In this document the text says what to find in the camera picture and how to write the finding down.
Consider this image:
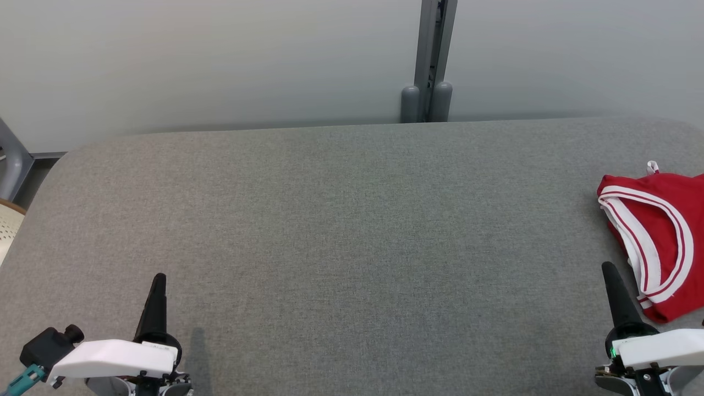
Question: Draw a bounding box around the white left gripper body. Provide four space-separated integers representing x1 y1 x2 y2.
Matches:
48 332 193 396

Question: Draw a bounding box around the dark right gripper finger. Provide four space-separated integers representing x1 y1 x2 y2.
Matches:
601 262 644 331

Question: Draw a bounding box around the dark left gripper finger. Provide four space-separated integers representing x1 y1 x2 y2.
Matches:
134 273 168 339

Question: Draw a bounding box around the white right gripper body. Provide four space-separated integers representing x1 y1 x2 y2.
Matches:
595 322 704 396

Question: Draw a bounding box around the red and white shirt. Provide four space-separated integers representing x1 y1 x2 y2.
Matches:
597 161 704 324

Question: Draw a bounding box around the beige perforated laundry basket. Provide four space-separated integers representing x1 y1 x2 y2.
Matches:
0 198 26 266

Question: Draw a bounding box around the grey curved metal leg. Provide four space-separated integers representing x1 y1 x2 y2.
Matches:
0 118 34 202

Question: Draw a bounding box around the teal left camera plug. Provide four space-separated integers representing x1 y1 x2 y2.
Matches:
0 363 47 396

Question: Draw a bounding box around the grey partition post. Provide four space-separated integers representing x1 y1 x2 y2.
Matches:
432 0 459 123
400 0 436 124

